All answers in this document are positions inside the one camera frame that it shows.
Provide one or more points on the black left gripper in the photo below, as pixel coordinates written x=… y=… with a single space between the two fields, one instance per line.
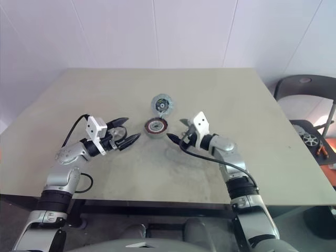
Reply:
x=111 y=145

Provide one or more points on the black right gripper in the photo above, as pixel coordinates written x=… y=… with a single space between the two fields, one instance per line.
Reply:
x=189 y=140

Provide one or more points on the motor stator with copper windings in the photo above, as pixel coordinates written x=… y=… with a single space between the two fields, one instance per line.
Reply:
x=156 y=128

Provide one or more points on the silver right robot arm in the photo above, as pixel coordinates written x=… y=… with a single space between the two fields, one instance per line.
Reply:
x=237 y=181

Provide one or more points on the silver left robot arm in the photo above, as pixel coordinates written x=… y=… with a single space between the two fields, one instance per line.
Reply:
x=61 y=181

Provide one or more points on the round motor base with circuit board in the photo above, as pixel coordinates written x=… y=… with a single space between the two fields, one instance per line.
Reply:
x=162 y=104

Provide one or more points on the grey rounded shape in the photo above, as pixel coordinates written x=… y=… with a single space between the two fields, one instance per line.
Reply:
x=134 y=233
x=195 y=228

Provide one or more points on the black side mat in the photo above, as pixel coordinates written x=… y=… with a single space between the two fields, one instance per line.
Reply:
x=305 y=126

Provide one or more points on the dark grey chair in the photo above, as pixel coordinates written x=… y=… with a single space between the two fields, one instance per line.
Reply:
x=302 y=82

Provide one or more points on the silver spoked wheel part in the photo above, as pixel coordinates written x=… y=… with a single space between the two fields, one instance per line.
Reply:
x=311 y=139

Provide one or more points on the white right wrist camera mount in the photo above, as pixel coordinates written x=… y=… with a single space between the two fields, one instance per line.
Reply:
x=200 y=125

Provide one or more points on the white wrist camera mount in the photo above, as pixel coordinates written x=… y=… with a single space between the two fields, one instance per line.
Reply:
x=200 y=125
x=94 y=130

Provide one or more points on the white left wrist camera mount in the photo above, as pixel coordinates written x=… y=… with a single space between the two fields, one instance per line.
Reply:
x=94 y=130

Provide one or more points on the black table frame bar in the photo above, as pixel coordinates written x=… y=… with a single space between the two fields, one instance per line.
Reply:
x=157 y=206

